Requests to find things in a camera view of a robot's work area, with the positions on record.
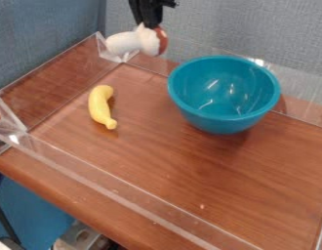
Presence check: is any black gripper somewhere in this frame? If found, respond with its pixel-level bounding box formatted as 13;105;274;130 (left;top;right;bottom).
129;0;179;29

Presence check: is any white mushroom with brown cap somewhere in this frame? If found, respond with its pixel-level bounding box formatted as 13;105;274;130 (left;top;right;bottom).
105;22;168;57

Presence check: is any blue plastic bowl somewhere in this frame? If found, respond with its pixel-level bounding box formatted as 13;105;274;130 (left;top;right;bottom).
168;56;282;135

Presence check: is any yellow toy banana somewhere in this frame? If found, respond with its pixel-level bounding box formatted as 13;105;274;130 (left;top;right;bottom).
88;85;117;130

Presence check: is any grey metal bracket below table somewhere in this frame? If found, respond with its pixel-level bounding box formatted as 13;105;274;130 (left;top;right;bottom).
51;221;120;250

